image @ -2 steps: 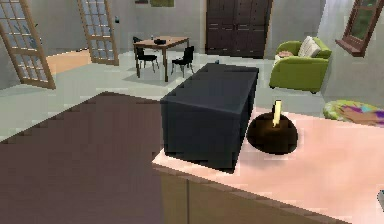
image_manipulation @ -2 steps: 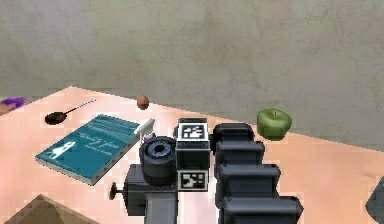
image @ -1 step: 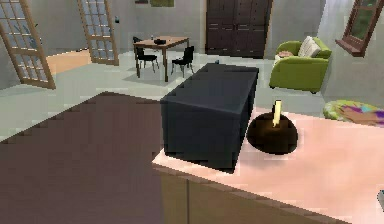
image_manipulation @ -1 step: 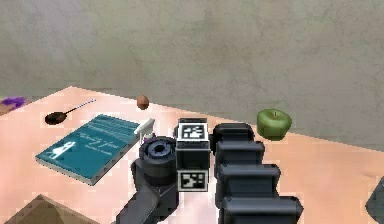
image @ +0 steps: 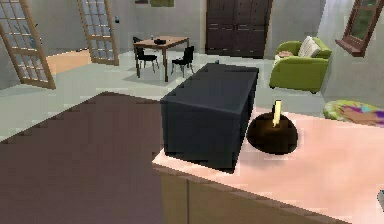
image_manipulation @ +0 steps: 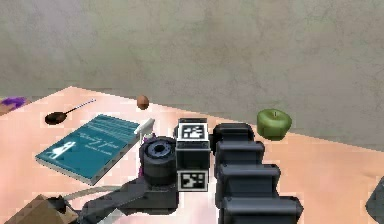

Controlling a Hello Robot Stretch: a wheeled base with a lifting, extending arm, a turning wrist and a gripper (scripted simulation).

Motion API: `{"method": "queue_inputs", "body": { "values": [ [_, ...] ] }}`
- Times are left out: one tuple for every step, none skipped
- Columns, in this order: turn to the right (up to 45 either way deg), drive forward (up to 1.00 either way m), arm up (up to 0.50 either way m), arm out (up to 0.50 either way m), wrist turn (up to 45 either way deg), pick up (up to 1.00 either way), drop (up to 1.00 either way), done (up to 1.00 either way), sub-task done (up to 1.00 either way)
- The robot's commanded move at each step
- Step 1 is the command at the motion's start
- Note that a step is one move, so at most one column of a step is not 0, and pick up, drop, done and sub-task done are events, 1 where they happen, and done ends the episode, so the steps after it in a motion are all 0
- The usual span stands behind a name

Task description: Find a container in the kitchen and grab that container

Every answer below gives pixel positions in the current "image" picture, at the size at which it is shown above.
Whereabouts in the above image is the black box appliance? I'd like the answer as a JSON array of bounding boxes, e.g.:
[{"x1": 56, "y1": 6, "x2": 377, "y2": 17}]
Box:
[{"x1": 159, "y1": 62, "x2": 260, "y2": 174}]

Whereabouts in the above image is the black dining chair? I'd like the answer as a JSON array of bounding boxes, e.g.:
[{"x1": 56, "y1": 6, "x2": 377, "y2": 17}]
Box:
[
  {"x1": 132, "y1": 36, "x2": 160, "y2": 74},
  {"x1": 170, "y1": 45, "x2": 196, "y2": 79}
]

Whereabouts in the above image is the brown wooden dining table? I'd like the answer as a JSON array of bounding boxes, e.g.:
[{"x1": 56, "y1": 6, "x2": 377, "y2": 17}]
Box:
[{"x1": 132, "y1": 35, "x2": 190, "y2": 83}]

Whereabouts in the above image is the dark round bowl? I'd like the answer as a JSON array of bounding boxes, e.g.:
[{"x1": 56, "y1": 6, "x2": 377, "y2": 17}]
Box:
[{"x1": 246, "y1": 112, "x2": 299, "y2": 156}]

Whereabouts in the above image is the yellow candle stick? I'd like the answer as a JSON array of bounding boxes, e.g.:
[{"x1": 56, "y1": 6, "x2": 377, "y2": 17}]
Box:
[{"x1": 272, "y1": 99, "x2": 283, "y2": 128}]

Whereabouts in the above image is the dark wooden wardrobe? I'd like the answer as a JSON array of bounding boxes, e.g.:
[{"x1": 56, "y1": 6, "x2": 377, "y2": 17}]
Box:
[{"x1": 205, "y1": 0, "x2": 274, "y2": 60}]

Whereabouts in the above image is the green framed picture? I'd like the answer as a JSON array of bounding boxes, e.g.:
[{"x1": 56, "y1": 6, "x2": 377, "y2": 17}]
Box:
[{"x1": 149, "y1": 0, "x2": 175, "y2": 8}]

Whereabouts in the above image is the green armchair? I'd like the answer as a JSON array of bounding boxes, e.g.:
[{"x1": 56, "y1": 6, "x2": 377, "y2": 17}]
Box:
[{"x1": 268, "y1": 36, "x2": 333, "y2": 94}]

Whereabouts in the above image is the dark brown panel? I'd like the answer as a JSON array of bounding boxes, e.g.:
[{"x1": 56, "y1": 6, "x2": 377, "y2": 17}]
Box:
[{"x1": 0, "y1": 91, "x2": 165, "y2": 224}]

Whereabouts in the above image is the wooden glass pane door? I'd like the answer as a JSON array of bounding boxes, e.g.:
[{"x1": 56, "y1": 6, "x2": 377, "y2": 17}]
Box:
[
  {"x1": 77, "y1": 0, "x2": 120, "y2": 67},
  {"x1": 0, "y1": 0, "x2": 57, "y2": 90}
]

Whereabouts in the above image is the pink top wooden counter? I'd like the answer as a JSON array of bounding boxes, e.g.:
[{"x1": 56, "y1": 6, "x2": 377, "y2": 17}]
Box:
[{"x1": 151, "y1": 106, "x2": 384, "y2": 224}]

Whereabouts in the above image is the white striped pillow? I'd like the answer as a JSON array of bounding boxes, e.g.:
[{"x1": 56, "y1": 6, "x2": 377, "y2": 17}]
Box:
[{"x1": 297, "y1": 35, "x2": 322, "y2": 59}]

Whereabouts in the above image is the brown framed window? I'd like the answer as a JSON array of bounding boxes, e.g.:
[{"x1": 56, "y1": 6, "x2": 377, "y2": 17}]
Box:
[{"x1": 335, "y1": 0, "x2": 384, "y2": 58}]

